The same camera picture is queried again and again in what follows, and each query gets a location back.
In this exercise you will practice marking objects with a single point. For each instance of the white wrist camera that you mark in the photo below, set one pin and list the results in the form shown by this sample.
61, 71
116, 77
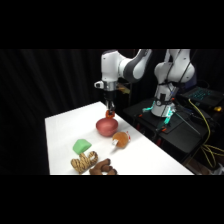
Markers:
98, 84

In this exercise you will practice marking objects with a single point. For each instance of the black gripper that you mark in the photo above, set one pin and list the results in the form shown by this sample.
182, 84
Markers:
109, 95

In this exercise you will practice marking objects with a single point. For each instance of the dark brown plush toy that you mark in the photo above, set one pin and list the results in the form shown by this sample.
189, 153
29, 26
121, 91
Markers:
103, 167

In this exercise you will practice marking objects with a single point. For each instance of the striped tiger plush toy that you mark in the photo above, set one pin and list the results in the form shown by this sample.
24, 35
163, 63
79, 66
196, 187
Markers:
83, 162

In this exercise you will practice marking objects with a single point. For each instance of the green sponge block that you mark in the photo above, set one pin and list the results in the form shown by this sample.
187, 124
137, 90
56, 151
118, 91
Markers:
81, 146

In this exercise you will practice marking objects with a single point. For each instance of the pink bowl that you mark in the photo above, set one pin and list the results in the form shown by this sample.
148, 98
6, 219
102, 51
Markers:
106, 127

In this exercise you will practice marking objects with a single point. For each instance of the yellow small device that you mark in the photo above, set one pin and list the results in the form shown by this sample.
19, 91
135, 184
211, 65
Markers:
217, 108

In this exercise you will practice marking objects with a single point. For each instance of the black curtain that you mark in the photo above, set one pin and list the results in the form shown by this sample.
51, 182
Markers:
36, 100

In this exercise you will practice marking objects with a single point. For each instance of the brown round plush toy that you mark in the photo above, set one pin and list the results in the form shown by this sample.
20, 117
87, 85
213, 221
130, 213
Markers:
121, 139

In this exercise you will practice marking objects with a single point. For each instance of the black laptop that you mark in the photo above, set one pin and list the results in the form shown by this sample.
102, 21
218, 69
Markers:
201, 95

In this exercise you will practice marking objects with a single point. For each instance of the black robot stand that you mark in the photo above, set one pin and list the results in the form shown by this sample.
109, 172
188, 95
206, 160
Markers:
176, 130

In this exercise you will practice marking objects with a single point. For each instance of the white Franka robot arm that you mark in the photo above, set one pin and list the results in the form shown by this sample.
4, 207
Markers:
173, 71

